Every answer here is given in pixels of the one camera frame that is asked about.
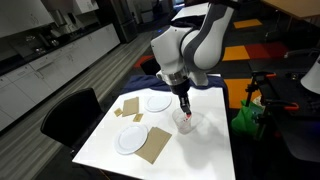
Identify green bag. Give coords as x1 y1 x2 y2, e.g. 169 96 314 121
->
231 100 264 137

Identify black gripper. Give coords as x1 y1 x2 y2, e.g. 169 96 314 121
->
170 80 191 115

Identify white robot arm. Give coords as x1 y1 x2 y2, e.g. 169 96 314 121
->
151 0 240 117

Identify white kitchen counter cabinets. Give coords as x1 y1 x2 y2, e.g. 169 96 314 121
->
0 24 120 130

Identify large brown cardboard napkin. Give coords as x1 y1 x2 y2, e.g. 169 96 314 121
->
135 127 172 164

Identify white plate far side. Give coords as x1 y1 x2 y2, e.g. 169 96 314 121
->
144 96 172 112

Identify small brown cardboard square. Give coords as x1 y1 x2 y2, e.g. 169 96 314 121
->
133 114 143 122

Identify clear plastic cup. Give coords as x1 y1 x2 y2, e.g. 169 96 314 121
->
172 108 192 134

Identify stainless steel refrigerator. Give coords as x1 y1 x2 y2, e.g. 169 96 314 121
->
111 0 137 43

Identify white plate near cup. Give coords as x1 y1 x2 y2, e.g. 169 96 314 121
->
114 123 148 155

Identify black tripod with orange clamps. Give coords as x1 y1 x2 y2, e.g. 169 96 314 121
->
245 71 299 140

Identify dark blue cloth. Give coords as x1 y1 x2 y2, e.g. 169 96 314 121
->
121 75 228 99

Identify red marker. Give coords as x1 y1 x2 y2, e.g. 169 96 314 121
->
185 113 192 120

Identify small brown cardboard piece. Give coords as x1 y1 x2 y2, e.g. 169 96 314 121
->
114 108 123 117

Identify black chair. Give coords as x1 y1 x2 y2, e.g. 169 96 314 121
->
40 88 104 157
140 58 160 75

